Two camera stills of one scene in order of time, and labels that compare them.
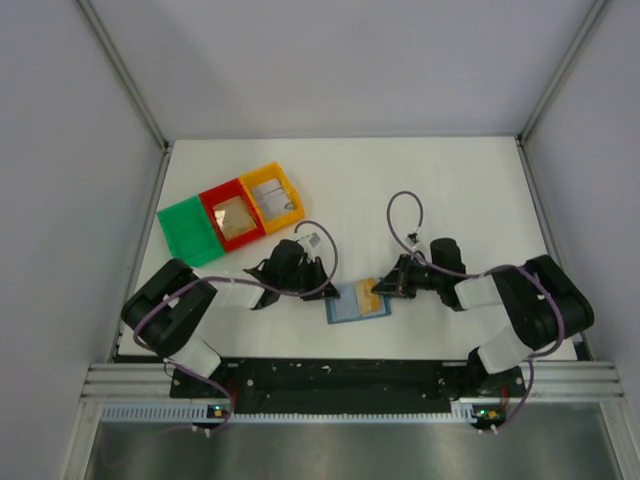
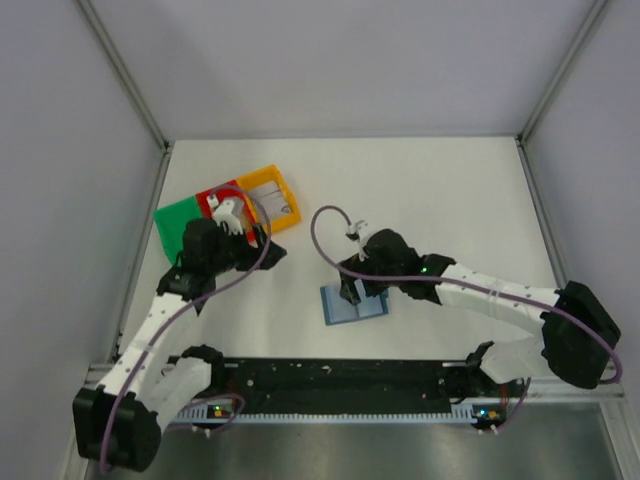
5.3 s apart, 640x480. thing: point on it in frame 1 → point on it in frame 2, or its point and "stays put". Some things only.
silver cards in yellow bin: x=273 y=199 stays put
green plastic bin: x=189 y=232 stays put
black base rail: x=346 y=385 stays put
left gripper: x=316 y=269 → x=223 y=234
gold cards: x=233 y=218 → x=251 y=206
